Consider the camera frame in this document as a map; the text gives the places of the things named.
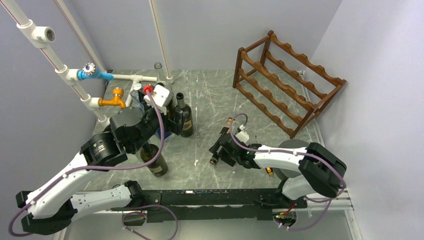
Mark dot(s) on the white pvc pipe frame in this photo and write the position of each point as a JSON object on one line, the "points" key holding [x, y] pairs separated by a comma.
{"points": [[41, 37]]}

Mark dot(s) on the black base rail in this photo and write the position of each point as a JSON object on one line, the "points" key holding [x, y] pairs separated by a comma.
{"points": [[212, 204]]}

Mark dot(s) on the yellow black screwdriver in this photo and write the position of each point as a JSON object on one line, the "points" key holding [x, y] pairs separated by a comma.
{"points": [[269, 170]]}

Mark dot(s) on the front green wine bottle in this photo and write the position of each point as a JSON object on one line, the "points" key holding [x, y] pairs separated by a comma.
{"points": [[146, 153]]}

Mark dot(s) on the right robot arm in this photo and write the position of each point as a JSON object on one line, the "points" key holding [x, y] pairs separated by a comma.
{"points": [[318, 170]]}

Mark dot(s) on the dark green wine bottle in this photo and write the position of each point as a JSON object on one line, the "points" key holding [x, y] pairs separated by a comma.
{"points": [[170, 107]]}

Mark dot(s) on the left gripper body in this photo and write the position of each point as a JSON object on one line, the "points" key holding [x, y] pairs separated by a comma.
{"points": [[156, 119]]}

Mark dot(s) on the blue square bottle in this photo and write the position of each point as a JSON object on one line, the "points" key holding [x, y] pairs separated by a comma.
{"points": [[166, 134]]}

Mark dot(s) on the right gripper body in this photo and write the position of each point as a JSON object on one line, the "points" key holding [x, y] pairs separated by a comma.
{"points": [[236, 158]]}

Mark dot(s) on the clear stoppered glass bottle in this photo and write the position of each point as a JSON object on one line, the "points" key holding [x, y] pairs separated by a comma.
{"points": [[137, 96]]}

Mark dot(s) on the labelled dark wine bottle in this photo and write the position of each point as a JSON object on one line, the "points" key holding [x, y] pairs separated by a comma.
{"points": [[188, 126]]}

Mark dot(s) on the clear tall empty bottle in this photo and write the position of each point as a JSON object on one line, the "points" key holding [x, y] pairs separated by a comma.
{"points": [[161, 78]]}

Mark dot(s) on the orange brass tap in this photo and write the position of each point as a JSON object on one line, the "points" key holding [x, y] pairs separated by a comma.
{"points": [[116, 101]]}

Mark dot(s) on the blue tap valve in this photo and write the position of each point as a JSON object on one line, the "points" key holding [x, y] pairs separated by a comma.
{"points": [[91, 71]]}

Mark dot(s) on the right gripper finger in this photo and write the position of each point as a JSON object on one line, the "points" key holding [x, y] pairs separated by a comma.
{"points": [[224, 156], [221, 142]]}

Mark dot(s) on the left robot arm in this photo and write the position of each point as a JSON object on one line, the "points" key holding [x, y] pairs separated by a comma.
{"points": [[55, 205]]}

